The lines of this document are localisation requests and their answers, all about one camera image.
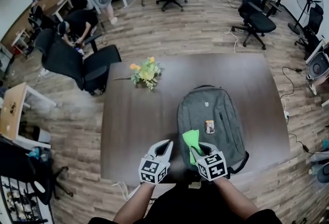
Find green cloth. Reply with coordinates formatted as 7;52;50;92
181;129;204;165

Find person's right forearm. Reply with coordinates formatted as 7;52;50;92
214;177;260;221

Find light wooden desk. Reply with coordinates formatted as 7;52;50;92
0;82;59;141

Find yellow artificial flower bouquet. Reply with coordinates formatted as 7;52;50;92
112;56;165;91

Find white cable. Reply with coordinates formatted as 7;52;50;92
280;98;289;115
225;29;239;54
112;182;129;198

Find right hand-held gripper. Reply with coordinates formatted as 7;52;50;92
189;142;231;182

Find person's black shirt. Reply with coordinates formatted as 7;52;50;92
87;183;285;224

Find person's left forearm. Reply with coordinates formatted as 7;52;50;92
112;181;155;224

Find black cable with adapter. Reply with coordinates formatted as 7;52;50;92
289;133;324;154
282;66;304;95

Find brown desk with white legs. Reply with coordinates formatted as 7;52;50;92
50;0;74;22

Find small picture card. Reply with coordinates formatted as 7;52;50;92
205;120;216;134

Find grey waste bin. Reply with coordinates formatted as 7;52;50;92
33;126;51;143

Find grey backpack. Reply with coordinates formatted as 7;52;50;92
176;85;250;176

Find black railing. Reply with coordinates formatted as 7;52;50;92
0;175;55;224

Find black chair with white patch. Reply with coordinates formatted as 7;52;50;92
0;138;74;206

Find teal plastic bag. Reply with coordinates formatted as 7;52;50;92
28;147;46;161

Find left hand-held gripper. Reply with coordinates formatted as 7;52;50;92
138;139;174;186

